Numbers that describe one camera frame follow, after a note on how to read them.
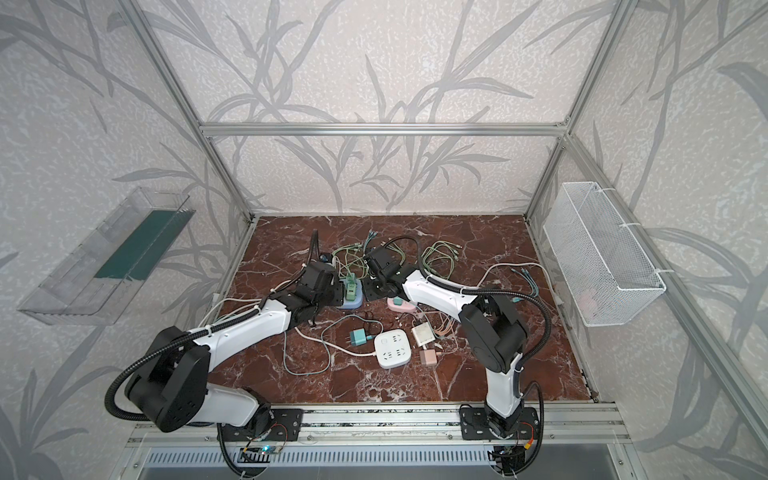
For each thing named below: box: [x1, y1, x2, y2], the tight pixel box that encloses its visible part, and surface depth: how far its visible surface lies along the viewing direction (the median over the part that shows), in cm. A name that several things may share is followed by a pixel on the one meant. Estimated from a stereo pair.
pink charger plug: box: [419, 349, 437, 365], surface depth 84 cm
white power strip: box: [374, 329, 412, 369], surface depth 86 cm
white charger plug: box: [412, 322, 436, 350], surface depth 88 cm
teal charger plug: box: [350, 328, 373, 346], surface depth 88 cm
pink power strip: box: [387, 297, 418, 313], surface depth 95 cm
